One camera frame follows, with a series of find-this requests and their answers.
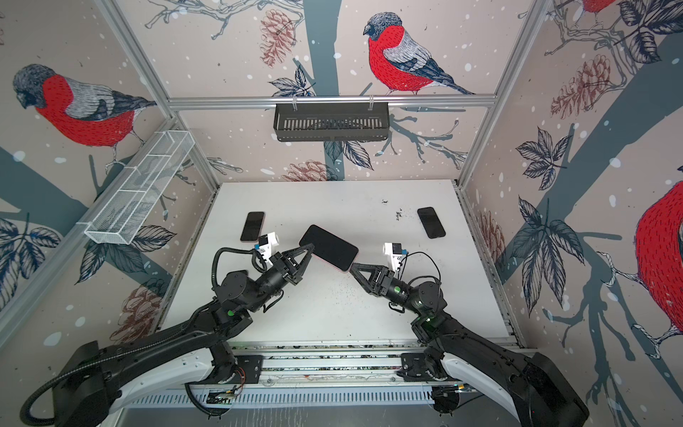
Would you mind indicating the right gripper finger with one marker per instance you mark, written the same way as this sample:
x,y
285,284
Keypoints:
x,y
366,278
358,268

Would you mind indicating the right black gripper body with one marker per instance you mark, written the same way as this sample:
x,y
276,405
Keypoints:
x,y
396,291

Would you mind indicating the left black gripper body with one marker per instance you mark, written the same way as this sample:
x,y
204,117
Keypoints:
x,y
278,277

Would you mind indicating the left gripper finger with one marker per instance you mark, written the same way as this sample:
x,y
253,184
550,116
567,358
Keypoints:
x,y
300,269
299,255

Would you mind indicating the black phone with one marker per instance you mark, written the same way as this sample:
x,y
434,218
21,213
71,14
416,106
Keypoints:
x,y
330,248
431,223
252,227

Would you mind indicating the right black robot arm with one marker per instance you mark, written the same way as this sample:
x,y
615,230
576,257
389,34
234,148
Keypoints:
x,y
530,388

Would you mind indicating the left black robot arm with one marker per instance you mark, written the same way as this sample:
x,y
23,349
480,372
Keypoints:
x,y
90,385

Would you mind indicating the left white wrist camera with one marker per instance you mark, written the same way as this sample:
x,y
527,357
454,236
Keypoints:
x,y
267,244

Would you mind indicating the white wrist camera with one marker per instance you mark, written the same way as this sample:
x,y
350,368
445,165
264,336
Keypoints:
x,y
395,254
267,244

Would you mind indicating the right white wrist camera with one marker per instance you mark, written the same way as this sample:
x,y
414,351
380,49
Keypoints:
x,y
395,254

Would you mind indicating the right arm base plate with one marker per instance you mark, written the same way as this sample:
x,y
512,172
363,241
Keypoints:
x,y
418,367

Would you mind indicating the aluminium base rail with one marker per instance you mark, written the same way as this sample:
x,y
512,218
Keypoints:
x,y
283,367

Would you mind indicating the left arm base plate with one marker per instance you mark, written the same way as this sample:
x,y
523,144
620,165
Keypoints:
x,y
239,370

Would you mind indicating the black hanging wire basket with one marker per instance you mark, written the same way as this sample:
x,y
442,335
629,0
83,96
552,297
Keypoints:
x,y
335,122

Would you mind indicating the white mesh wall tray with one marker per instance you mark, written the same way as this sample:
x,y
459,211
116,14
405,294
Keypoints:
x,y
128,208

